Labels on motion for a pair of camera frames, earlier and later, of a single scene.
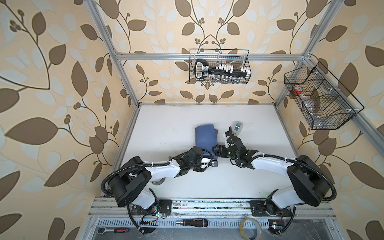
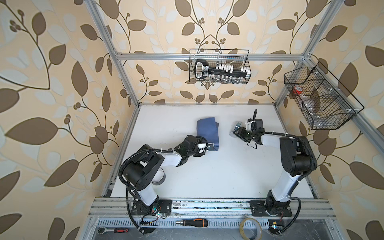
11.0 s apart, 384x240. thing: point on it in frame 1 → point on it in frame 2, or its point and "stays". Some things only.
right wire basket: [324, 103] stays
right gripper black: [219, 147] → [240, 133]
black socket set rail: [202, 70] stays
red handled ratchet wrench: [102, 230] stays
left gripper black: [200, 169] → [199, 140]
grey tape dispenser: [238, 126] stays
